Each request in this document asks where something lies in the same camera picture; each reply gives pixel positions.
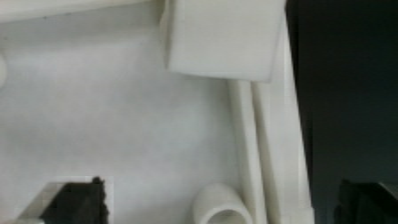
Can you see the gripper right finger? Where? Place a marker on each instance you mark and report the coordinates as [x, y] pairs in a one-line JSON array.
[[367, 203]]

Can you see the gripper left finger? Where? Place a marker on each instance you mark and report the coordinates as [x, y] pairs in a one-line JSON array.
[[78, 206]]

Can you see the white square table top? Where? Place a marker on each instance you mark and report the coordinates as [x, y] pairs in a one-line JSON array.
[[110, 119]]

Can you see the white U-shaped obstacle fence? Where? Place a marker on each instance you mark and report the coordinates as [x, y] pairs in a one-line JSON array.
[[282, 144]]

